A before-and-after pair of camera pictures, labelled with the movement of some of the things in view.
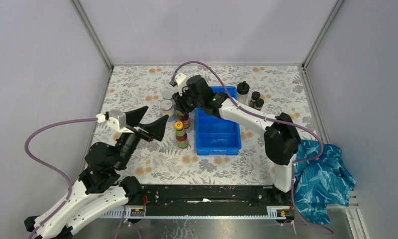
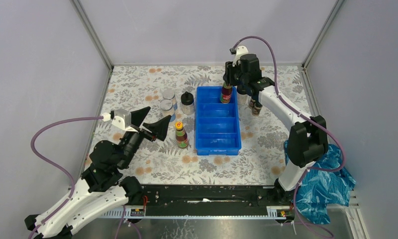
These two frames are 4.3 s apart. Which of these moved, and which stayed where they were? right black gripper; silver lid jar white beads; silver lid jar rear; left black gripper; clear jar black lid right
Moved: right black gripper
Stayed: silver lid jar rear; silver lid jar white beads; clear jar black lid right; left black gripper
